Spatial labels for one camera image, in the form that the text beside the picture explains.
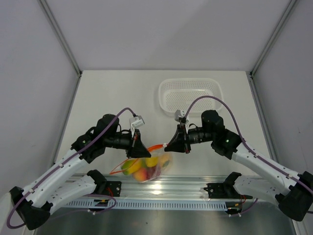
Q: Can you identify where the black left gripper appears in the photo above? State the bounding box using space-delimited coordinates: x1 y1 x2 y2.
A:
104 128 151 159

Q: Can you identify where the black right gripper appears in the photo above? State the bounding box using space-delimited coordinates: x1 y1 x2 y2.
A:
164 123 214 155

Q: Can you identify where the yellow lemon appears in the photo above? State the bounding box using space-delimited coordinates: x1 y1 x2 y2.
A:
145 157 158 167

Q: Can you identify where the green yellow mango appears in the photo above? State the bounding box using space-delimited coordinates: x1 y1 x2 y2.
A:
121 159 142 175

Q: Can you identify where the clear zip bag orange zipper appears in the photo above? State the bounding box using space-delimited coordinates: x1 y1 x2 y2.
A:
109 143 173 183

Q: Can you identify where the red orange peach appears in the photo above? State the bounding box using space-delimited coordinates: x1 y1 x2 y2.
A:
132 168 149 182

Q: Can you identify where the red grape bunch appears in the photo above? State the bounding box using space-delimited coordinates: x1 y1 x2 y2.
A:
147 166 161 180

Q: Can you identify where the orange with green leaf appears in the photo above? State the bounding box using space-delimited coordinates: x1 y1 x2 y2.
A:
158 153 171 166

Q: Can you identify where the green apple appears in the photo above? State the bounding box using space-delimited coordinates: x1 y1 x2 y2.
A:
162 160 171 168

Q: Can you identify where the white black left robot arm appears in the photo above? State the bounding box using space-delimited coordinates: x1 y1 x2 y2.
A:
9 114 151 230

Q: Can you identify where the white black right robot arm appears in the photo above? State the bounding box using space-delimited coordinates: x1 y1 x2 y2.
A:
164 110 313 221

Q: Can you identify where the white perforated plastic basket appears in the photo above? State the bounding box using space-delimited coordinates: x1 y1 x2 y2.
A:
158 78 224 117

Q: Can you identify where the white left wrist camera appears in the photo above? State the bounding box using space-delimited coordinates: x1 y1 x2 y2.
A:
129 116 145 136

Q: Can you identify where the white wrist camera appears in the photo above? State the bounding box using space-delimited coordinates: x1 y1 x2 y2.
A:
129 116 145 136
174 110 190 133

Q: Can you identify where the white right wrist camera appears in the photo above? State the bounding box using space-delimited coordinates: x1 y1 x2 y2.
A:
174 110 190 133

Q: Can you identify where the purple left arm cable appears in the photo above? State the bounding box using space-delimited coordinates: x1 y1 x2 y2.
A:
6 107 136 230

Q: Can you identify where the aluminium mounting rail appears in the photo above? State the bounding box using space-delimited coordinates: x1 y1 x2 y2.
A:
68 173 299 202

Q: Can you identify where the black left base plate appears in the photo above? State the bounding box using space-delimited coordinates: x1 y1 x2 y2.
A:
93 181 122 197

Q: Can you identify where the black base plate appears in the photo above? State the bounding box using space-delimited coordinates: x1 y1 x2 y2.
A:
93 181 122 197
203 183 253 199

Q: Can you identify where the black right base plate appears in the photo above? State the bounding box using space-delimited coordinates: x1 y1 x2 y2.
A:
203 183 253 199

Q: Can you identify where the white slotted cable duct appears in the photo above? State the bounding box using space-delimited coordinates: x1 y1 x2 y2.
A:
64 199 227 211

